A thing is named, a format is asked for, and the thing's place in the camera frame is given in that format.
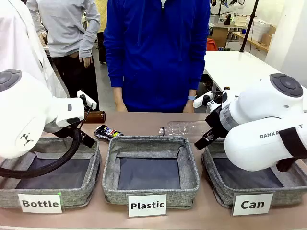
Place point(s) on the person in white coat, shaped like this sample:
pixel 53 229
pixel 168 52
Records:
pixel 16 43

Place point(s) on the blue person's left hand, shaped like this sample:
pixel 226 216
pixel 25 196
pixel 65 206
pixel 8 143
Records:
pixel 188 107

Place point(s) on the blue person's left forearm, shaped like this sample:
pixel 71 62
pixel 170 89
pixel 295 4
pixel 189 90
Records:
pixel 192 92

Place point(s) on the crushed black soda can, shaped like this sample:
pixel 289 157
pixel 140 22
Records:
pixel 108 132

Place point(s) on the white background table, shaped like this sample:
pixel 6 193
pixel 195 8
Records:
pixel 230 67

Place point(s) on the person in blue hoodie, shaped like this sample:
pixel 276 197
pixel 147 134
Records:
pixel 156 52

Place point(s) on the brown cardboard box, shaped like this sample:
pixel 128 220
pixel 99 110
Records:
pixel 219 36

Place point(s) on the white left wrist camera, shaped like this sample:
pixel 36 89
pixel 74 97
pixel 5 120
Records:
pixel 87 99

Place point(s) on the grey person's left hand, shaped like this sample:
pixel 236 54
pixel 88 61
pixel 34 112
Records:
pixel 87 61

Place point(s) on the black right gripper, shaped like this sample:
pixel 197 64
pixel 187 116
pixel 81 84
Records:
pixel 216 122

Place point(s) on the white Plastic label card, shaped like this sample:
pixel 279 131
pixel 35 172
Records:
pixel 147 205

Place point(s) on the wooden workbench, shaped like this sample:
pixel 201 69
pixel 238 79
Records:
pixel 251 42

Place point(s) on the person in grey sweater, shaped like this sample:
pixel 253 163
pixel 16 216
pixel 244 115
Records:
pixel 64 28

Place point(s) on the white Bottle label card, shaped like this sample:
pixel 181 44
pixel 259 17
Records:
pixel 39 203

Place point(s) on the light blue wristwatch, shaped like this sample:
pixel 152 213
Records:
pixel 191 97

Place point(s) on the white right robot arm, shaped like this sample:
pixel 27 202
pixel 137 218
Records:
pixel 259 119

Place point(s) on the blue person's right hand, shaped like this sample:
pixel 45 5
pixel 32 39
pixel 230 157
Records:
pixel 121 108

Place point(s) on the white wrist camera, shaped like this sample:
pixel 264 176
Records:
pixel 204 100
pixel 87 99

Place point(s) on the grey fabric basket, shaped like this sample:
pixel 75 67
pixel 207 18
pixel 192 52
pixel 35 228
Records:
pixel 220 189
pixel 151 191
pixel 60 191

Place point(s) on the black tripod pole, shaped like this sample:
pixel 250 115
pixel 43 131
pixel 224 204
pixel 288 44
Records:
pixel 249 26

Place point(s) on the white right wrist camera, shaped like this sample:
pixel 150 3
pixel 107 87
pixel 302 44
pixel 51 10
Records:
pixel 204 100

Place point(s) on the white storage crate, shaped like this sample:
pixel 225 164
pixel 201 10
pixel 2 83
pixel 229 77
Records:
pixel 260 27

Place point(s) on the blue person's right forearm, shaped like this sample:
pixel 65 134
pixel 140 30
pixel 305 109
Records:
pixel 118 95

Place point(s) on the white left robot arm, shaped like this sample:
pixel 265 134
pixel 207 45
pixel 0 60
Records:
pixel 26 107

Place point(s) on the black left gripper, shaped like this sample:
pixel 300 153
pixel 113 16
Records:
pixel 66 131

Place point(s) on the large clear plastic bottle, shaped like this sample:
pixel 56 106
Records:
pixel 187 127

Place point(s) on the grey person's right hand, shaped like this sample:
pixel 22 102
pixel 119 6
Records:
pixel 43 38

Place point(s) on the orange cloth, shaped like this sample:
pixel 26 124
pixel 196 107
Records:
pixel 212 45

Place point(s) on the brown glass bottle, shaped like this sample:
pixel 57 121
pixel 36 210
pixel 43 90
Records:
pixel 96 117

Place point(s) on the white Can label card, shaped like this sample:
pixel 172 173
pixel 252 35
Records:
pixel 252 204

